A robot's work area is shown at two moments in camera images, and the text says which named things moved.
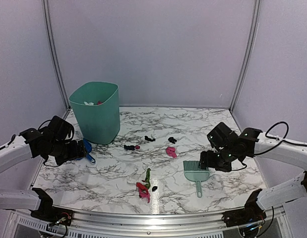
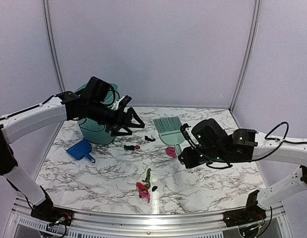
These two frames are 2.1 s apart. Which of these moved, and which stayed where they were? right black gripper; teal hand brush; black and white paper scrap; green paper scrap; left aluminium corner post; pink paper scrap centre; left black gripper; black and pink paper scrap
Moved: teal hand brush; left black gripper; right black gripper
Stayed: green paper scrap; pink paper scrap centre; black and white paper scrap; black and pink paper scrap; left aluminium corner post
